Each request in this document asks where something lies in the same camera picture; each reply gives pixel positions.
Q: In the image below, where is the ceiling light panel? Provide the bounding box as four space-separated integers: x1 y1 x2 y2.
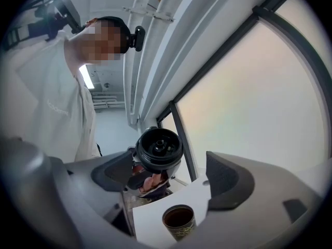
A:
78 64 95 90

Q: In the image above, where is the person's torso white jacket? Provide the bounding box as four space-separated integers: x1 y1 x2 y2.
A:
0 30 102 164

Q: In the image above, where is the black tumbler with gold pattern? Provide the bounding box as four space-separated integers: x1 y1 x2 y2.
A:
162 204 197 242

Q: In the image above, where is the white ceiling pipe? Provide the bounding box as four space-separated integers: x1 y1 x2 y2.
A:
123 0 159 126
131 0 194 119

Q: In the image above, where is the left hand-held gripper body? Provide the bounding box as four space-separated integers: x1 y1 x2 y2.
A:
126 164 170 198

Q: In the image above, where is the person's head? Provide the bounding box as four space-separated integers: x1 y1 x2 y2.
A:
64 16 130 67

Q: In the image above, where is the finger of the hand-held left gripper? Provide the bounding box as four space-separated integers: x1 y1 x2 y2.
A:
167 163 182 183

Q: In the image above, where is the black head-mounted camera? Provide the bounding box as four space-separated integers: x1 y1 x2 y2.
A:
128 25 146 52

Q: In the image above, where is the person's left hand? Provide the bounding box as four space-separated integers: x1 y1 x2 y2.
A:
139 173 163 195

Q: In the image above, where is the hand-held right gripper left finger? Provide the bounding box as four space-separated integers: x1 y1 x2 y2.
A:
63 150 146 248

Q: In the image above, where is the black framed window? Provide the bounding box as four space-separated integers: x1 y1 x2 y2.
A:
156 107 194 184
170 8 331 183
253 0 327 70

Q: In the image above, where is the black chest-mounted device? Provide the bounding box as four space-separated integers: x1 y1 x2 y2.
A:
5 0 81 49

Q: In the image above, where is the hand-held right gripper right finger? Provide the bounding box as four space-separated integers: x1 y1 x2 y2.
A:
186 151 322 249

